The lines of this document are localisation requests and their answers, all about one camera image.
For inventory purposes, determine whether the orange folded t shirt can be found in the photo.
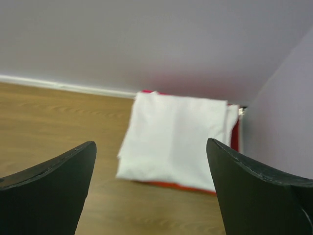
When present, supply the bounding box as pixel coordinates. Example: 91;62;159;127
146;182;216;195

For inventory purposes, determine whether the pink folded t shirt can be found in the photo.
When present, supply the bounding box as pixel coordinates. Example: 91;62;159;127
140;90;168;95

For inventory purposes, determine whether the red folded t shirt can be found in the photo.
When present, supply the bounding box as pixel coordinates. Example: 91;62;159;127
228;104;244;153

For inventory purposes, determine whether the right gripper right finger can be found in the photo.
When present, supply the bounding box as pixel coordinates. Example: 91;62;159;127
206;138;313;235

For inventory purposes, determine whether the white t shirt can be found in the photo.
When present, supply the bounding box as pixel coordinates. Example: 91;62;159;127
116;92;237;191

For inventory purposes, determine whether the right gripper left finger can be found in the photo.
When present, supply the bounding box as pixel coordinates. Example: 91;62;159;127
0;141;96;235

